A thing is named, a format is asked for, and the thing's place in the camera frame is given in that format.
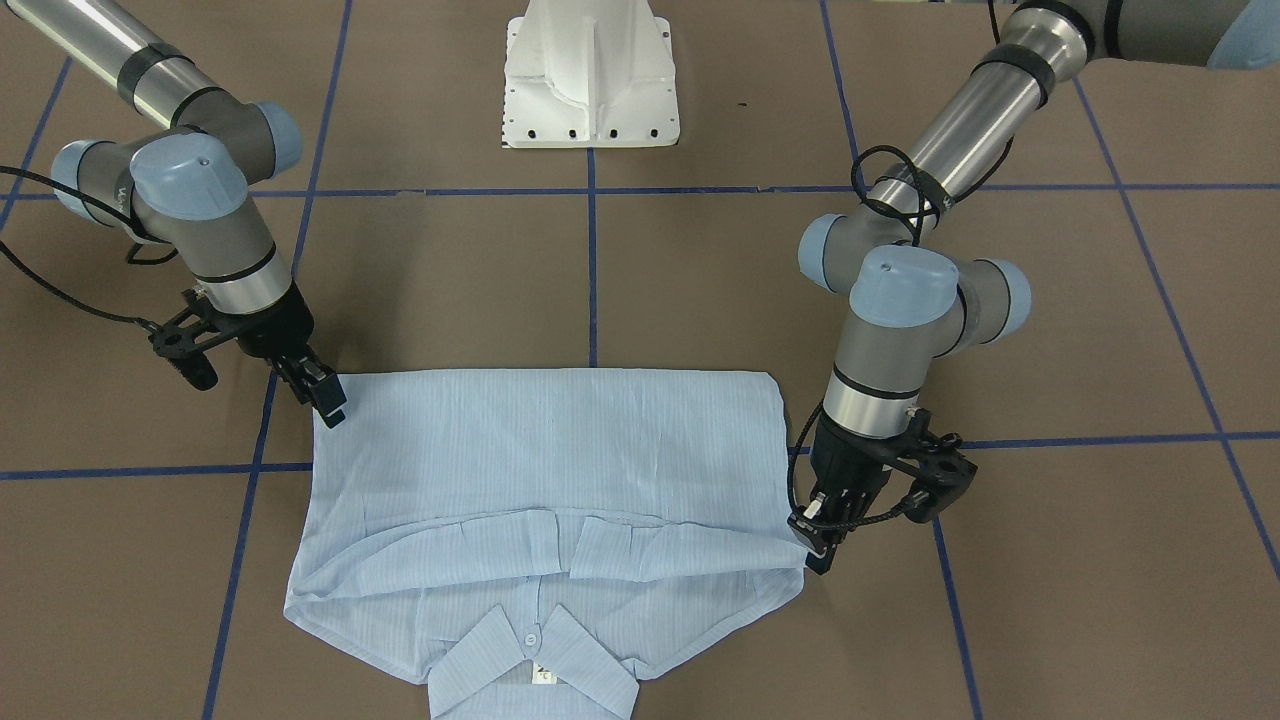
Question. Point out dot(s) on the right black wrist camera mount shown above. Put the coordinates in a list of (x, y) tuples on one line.
[(184, 340)]

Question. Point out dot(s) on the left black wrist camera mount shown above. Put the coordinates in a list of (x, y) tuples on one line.
[(940, 473)]

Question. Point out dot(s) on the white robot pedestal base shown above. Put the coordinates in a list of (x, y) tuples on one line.
[(589, 75)]

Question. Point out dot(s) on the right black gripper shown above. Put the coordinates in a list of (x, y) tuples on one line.
[(279, 331)]

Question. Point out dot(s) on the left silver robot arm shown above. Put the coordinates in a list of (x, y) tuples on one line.
[(908, 303)]

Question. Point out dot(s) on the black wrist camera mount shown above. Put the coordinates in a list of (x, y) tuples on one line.
[(940, 473), (184, 340)]

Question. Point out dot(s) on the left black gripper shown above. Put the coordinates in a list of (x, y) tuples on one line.
[(838, 463)]

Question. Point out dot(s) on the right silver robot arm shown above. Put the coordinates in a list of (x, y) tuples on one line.
[(187, 189)]

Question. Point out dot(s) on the light blue button-up shirt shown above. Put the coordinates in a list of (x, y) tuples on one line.
[(535, 543)]

